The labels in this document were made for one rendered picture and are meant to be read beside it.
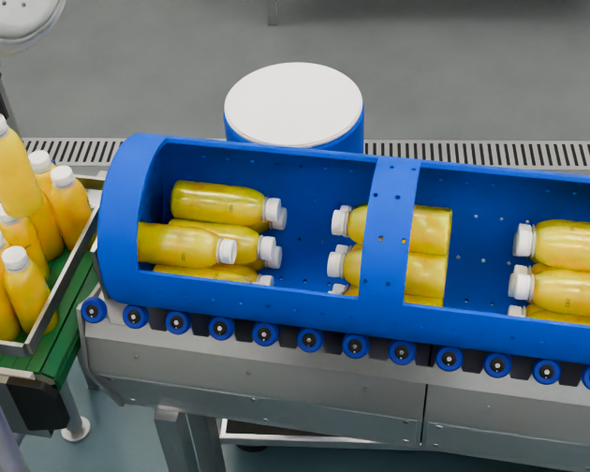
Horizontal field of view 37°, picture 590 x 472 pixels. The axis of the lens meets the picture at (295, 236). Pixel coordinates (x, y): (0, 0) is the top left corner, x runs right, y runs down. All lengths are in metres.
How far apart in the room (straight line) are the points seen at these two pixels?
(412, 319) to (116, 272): 0.45
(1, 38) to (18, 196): 0.86
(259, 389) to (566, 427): 0.51
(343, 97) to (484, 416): 0.69
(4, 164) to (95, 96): 2.29
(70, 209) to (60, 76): 2.24
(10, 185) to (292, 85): 0.65
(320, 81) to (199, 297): 0.65
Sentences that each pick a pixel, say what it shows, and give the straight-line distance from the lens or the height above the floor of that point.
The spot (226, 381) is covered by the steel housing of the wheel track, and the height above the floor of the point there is 0.85.
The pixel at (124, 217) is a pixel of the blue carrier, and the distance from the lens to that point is 1.33.
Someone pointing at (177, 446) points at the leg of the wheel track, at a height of 0.53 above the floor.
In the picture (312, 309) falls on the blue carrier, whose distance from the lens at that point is 1.31.
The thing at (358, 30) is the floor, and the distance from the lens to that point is 3.91.
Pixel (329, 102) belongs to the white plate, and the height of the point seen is 1.04.
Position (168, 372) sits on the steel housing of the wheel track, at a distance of 1.55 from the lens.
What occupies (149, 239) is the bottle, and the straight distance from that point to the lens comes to 1.40.
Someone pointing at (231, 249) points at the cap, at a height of 1.11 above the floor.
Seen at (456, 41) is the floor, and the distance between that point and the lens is 3.86.
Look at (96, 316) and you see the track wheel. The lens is 1.52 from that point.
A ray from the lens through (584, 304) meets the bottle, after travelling 1.34.
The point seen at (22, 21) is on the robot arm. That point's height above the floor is 1.80.
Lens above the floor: 2.10
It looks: 46 degrees down
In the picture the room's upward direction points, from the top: 4 degrees counter-clockwise
